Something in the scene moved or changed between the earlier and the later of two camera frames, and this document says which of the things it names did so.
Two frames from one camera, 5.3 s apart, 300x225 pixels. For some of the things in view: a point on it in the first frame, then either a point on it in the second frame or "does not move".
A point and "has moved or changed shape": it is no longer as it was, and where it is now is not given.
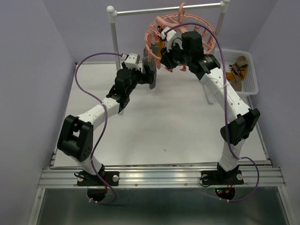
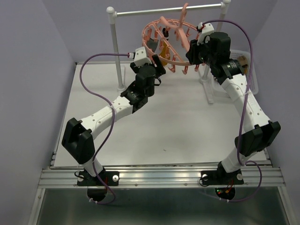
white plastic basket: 250,86 does not move
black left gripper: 148,78 to 159,70
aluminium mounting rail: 161,177 does not move
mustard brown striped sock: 159,44 has moved or changed shape
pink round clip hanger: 181,20 has moved or changed shape
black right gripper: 165,58 to 191,54
